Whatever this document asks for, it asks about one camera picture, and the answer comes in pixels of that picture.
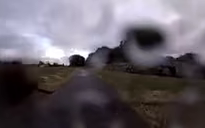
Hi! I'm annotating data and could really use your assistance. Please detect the round dark tree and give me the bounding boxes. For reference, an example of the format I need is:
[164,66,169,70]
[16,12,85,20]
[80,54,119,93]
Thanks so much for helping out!
[68,54,86,68]

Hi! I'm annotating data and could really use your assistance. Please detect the grey asphalt path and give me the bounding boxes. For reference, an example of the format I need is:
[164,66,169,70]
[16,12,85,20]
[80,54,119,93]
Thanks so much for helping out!
[9,68,151,128]

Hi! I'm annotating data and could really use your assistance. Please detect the dark bush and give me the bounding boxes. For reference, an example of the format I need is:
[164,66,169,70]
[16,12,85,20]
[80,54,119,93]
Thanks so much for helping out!
[0,61,39,113]

